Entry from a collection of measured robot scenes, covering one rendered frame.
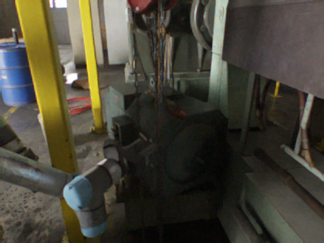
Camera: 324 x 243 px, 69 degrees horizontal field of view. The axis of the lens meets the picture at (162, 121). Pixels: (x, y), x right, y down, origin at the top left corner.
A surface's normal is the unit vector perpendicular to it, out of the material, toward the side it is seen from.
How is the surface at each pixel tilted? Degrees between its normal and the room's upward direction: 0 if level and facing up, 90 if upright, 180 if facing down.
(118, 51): 90
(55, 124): 90
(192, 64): 90
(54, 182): 76
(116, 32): 90
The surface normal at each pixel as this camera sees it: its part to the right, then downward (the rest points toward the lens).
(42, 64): 0.18, 0.39
